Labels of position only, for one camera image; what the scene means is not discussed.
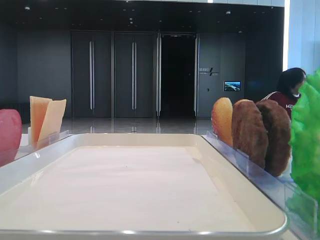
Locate person in maroon shirt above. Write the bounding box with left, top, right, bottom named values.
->
left=261, top=67, right=307, bottom=120

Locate dark double door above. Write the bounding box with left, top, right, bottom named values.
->
left=71, top=31, right=112, bottom=118
left=114, top=32, right=154, bottom=118

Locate green lettuce leaf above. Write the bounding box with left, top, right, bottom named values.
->
left=289, top=69, right=320, bottom=230

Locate red tomato slice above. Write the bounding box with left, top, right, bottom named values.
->
left=0, top=109, right=22, bottom=153

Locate white paper tray liner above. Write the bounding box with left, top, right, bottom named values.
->
left=0, top=146, right=254, bottom=232

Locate rear brown meat patty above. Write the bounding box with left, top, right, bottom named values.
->
left=256, top=99, right=291, bottom=177

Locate white serving tray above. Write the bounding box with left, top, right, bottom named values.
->
left=0, top=133, right=289, bottom=240

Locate upright bread slice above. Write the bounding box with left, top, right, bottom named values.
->
left=211, top=97, right=233, bottom=147

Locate orange cheese slice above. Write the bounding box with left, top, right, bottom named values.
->
left=29, top=96, right=53, bottom=144

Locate right clear acrylic rack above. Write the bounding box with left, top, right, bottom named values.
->
left=203, top=131, right=320, bottom=240

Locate open glass door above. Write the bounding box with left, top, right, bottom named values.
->
left=156, top=31, right=162, bottom=119

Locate middle dark double door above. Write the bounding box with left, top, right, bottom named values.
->
left=114, top=32, right=154, bottom=118

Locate left clear acrylic rack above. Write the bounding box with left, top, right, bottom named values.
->
left=0, top=130, right=71, bottom=167

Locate pale yellow cheese slice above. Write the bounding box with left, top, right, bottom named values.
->
left=38, top=99, right=67, bottom=141

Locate left dark double door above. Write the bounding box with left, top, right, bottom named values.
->
left=71, top=31, right=112, bottom=118

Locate front brown meat patty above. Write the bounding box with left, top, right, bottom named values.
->
left=231, top=99, right=269, bottom=169

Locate brown meat patty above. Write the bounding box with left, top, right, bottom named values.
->
left=231, top=99, right=269, bottom=169
left=256, top=99, right=291, bottom=177

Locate small wall screen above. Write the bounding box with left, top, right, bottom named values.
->
left=224, top=81, right=241, bottom=92

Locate wall sign lettering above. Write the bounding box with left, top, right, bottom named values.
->
left=199, top=67, right=220, bottom=77

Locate clear acrylic rack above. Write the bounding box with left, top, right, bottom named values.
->
left=203, top=131, right=320, bottom=240
left=0, top=130, right=71, bottom=167

